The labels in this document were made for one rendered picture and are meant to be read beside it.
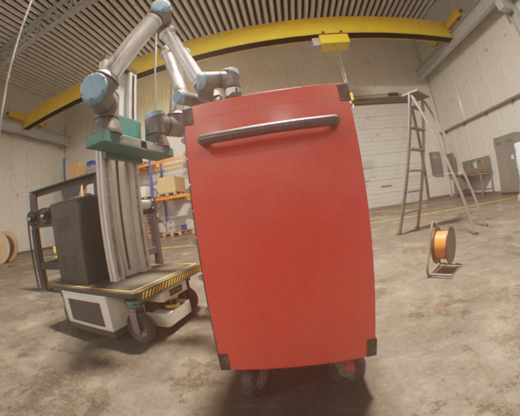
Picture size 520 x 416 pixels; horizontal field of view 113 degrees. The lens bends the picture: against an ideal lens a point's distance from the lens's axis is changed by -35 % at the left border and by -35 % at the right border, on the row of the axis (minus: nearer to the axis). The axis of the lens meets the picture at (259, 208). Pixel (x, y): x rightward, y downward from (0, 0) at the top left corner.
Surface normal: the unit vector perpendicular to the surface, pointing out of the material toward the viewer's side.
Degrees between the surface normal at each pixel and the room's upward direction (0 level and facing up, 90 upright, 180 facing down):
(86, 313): 90
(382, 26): 90
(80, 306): 90
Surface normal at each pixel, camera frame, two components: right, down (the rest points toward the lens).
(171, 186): -0.11, 0.01
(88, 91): 0.22, 0.04
